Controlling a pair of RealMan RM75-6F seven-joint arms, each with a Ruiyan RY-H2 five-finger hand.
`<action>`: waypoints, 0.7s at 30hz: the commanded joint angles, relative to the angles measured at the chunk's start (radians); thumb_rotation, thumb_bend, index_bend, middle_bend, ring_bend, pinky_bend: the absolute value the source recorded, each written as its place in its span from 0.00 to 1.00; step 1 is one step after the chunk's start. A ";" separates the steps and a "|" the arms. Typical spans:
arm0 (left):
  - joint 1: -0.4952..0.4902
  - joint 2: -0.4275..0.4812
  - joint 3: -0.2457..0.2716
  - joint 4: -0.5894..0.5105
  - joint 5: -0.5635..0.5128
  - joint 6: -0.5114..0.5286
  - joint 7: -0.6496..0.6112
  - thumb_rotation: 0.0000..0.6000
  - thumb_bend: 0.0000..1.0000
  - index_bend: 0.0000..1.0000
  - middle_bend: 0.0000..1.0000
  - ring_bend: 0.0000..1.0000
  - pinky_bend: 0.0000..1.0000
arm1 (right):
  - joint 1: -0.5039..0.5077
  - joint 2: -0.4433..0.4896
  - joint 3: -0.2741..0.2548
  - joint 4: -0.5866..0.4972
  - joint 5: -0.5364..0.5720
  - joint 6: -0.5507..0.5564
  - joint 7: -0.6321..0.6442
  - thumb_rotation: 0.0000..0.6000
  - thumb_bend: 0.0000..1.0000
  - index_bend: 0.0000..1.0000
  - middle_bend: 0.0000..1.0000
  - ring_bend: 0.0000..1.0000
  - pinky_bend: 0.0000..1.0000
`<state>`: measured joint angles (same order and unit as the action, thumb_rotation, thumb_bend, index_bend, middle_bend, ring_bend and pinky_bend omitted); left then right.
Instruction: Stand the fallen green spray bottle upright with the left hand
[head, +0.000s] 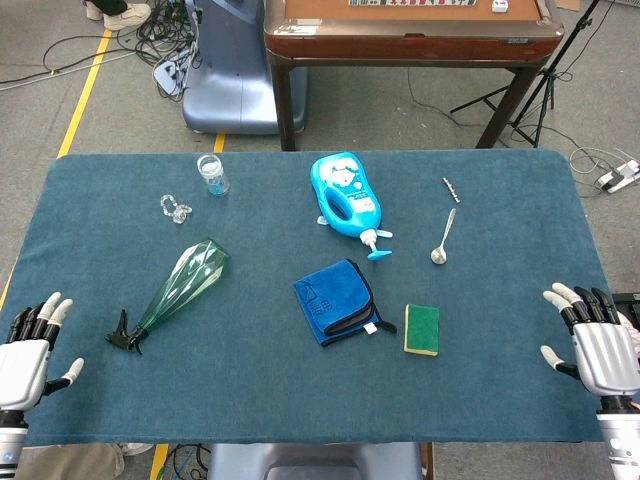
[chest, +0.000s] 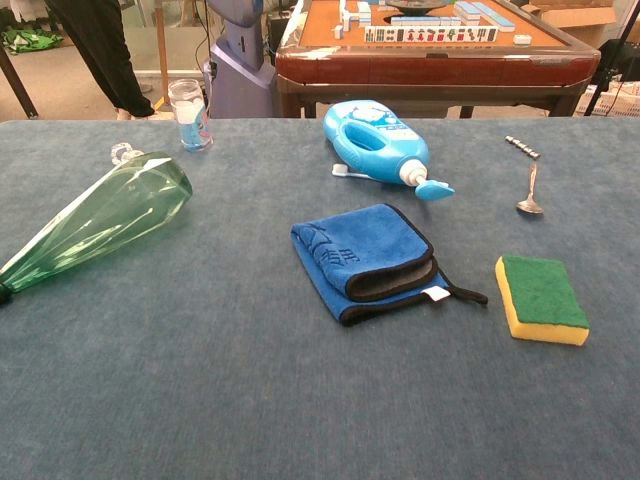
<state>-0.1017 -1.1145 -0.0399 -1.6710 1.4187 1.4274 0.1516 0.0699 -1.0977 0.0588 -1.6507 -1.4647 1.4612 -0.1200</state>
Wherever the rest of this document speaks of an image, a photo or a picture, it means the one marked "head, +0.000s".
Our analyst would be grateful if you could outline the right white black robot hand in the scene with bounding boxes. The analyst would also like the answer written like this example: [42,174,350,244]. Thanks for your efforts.
[539,282,640,414]

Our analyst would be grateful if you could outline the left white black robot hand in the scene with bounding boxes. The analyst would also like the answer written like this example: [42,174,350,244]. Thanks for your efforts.
[0,291,85,412]

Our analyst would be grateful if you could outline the green transparent spray bottle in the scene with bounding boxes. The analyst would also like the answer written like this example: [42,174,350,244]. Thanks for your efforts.
[103,238,232,355]

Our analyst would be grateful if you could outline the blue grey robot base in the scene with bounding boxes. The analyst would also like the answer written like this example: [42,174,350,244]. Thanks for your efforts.
[181,0,308,136]

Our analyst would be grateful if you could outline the blue detergent bottle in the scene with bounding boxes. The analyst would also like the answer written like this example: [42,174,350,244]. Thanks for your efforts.
[309,151,394,262]

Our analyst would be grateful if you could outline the black tripod stand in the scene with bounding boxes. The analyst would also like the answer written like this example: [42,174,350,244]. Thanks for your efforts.
[449,0,606,149]

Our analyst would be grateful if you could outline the beige trousers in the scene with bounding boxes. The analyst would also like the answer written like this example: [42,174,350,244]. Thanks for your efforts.
[14,443,126,480]

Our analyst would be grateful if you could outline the green yellow sponge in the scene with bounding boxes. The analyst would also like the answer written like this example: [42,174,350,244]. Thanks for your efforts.
[403,303,441,358]

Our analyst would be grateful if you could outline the metal spoon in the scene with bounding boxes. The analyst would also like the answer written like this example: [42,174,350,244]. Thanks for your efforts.
[430,207,458,266]

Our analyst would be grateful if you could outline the teal tablecloth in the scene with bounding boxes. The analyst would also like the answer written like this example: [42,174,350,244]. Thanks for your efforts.
[0,148,624,448]

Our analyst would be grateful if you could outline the clear plastic jar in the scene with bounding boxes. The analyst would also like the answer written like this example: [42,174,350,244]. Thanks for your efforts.
[196,153,232,197]

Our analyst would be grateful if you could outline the blue folded microfiber cloth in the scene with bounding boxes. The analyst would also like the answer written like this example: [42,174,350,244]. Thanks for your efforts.
[292,258,398,348]

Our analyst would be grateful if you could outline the white power strip with plugs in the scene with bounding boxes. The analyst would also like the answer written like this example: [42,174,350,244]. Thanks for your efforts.
[152,47,194,94]

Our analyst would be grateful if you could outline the beige shoe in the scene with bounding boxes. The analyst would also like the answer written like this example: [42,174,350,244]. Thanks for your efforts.
[102,2,152,32]

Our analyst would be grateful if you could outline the brown mahjong table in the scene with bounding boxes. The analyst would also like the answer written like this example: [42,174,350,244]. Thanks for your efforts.
[263,0,566,151]

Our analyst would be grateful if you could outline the row of mahjong tiles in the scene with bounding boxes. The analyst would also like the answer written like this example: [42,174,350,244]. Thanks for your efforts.
[348,0,479,8]

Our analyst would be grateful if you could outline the cables under table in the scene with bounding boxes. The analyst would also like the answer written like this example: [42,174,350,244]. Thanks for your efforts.
[162,443,211,480]

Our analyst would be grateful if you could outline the white floor cable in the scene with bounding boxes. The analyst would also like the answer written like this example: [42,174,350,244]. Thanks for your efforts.
[568,146,640,199]

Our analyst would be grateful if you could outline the grey blue robot pedestal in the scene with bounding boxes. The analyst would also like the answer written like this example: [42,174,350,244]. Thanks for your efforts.
[206,442,425,480]

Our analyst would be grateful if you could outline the black cable bundle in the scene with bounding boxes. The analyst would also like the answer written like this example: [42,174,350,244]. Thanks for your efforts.
[42,0,204,104]

